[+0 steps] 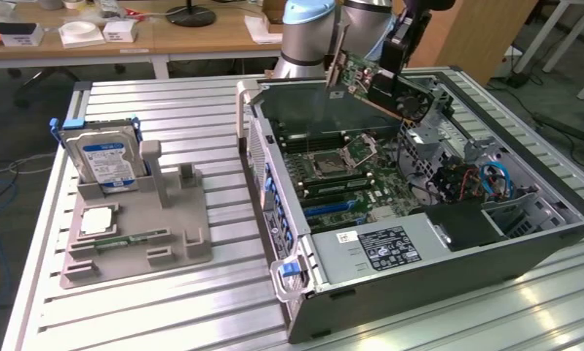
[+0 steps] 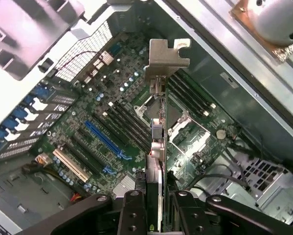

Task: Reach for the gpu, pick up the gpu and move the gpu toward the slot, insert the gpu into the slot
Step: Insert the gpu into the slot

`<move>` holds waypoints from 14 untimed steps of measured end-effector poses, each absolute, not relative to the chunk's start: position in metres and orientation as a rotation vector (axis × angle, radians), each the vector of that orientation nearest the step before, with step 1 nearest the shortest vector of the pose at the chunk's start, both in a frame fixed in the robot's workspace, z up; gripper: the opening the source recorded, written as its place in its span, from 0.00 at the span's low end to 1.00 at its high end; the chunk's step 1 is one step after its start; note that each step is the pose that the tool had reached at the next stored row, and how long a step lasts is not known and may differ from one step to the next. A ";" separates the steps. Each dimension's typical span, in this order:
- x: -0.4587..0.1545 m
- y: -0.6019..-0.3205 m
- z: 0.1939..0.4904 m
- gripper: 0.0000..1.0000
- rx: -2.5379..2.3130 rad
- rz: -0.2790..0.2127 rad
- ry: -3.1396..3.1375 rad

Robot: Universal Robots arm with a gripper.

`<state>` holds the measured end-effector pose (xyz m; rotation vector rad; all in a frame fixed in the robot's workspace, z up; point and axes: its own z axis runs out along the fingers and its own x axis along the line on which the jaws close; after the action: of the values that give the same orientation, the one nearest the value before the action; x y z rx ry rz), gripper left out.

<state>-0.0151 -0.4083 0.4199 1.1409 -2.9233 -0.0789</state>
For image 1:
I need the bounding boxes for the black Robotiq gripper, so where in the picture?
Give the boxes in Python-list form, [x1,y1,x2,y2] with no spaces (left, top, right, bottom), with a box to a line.
[379,7,434,77]

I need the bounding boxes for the green graphics card with fan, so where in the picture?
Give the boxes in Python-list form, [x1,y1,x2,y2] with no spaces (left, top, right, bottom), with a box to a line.
[323,20,438,124]

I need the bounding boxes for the blue expansion slot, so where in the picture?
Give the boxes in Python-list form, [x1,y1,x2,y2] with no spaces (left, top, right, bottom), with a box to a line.
[303,199,360,217]

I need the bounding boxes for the wooden cabinet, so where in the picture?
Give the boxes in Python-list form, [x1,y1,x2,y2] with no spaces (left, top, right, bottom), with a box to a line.
[392,0,539,87]

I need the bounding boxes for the cardboard box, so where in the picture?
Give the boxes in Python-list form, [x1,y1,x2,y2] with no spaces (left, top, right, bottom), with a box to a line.
[260,0,290,35]

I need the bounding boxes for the silver disk bay cage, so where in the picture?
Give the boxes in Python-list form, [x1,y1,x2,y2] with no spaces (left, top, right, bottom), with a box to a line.
[398,86,474,186]

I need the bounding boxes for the white folded paper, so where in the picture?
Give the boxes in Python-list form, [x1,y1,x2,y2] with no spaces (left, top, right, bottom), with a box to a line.
[244,15,284,45]

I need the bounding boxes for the metal socket cover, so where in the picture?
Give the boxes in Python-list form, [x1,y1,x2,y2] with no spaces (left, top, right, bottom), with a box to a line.
[339,132,379,166]

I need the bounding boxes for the CPU socket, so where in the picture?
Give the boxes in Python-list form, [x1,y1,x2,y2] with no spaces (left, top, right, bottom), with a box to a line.
[308,151,355,181]

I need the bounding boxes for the green motherboard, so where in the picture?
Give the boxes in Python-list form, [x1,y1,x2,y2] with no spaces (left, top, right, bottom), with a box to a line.
[271,122,430,235]

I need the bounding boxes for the black RAM stick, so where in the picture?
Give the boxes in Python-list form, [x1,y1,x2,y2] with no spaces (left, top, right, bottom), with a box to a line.
[303,176,374,197]

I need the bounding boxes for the black monitor stand base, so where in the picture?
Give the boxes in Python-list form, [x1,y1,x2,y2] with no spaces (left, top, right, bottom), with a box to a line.
[166,0,218,29]

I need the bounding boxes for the wooden desk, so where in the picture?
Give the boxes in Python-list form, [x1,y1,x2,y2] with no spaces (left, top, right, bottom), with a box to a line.
[0,0,420,71]

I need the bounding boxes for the small white labelled box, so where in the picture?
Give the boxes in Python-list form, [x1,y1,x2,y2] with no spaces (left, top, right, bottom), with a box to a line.
[100,19,140,45]

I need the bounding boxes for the grey power supply unit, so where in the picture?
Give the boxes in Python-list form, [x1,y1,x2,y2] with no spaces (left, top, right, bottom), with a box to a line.
[299,214,452,287]

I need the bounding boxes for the white square box round lid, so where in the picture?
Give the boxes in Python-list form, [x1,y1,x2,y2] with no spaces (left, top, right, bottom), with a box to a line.
[56,20,107,50]

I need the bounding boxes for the blue case latch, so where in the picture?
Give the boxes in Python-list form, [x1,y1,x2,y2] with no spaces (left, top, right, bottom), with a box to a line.
[278,262,299,282]

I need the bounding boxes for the open black PC case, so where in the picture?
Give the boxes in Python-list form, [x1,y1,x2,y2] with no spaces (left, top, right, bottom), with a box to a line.
[235,65,584,345]

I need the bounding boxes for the hard disk with blue caddy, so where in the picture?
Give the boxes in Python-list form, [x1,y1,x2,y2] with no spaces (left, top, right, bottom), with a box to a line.
[48,114,146,194]

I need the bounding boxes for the black chair base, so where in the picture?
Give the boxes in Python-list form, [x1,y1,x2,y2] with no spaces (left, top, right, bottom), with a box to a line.
[7,64,84,107]

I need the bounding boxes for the white box with black top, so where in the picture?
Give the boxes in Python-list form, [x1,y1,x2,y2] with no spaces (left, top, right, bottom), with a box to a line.
[0,21,46,48]

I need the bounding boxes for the green RAM stick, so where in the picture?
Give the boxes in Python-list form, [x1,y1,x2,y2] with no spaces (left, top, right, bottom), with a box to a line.
[75,229,170,252]

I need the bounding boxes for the silver CPU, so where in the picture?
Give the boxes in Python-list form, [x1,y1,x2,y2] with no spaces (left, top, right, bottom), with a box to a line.
[79,209,115,235]

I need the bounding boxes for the grey parts rack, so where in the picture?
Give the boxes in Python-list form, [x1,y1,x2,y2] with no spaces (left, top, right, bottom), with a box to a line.
[58,140,216,290]

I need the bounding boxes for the red wire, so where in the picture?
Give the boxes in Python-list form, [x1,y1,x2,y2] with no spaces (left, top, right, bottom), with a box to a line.
[458,165,484,197]

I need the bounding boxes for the blue wire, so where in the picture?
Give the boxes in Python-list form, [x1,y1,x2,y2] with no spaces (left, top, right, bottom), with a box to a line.
[480,159,518,200]

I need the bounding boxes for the grey floor cable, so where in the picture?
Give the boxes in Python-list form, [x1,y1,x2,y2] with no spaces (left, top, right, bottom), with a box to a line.
[0,152,55,176]

